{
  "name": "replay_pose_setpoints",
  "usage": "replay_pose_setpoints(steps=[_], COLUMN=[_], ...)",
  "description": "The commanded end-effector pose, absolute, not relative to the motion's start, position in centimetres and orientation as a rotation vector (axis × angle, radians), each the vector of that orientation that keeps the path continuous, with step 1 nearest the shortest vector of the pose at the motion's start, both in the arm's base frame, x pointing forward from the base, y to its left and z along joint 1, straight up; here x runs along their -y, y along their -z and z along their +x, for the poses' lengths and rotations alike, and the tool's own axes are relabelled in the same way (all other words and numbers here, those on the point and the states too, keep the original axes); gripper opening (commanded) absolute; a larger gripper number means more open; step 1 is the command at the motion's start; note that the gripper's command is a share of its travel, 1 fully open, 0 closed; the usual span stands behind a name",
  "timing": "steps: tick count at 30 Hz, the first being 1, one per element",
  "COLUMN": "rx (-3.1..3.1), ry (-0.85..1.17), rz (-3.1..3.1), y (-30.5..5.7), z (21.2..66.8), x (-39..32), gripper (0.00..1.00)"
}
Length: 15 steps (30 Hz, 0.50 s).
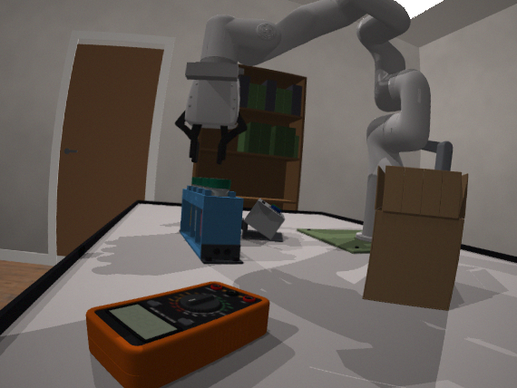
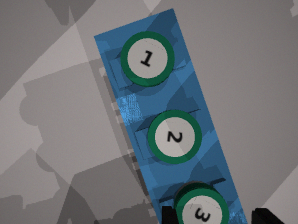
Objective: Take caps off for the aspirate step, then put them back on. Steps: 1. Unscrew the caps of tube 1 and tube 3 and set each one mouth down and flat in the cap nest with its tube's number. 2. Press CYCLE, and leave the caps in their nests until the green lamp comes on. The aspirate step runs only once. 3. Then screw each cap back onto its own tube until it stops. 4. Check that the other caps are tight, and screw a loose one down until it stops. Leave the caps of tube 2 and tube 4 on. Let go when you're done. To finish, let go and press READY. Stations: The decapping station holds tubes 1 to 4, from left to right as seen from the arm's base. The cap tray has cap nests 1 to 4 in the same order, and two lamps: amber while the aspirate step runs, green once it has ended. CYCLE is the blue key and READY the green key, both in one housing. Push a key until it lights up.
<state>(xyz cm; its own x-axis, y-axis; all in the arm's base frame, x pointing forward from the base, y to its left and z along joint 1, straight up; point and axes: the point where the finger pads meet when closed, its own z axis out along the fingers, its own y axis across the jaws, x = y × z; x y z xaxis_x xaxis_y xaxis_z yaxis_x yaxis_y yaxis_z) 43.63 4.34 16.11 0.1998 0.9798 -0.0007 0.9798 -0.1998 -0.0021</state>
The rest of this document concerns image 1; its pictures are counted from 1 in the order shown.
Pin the brown cardboard box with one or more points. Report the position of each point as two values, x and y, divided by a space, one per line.
414 255

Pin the orange digital multimeter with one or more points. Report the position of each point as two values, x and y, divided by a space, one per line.
150 341

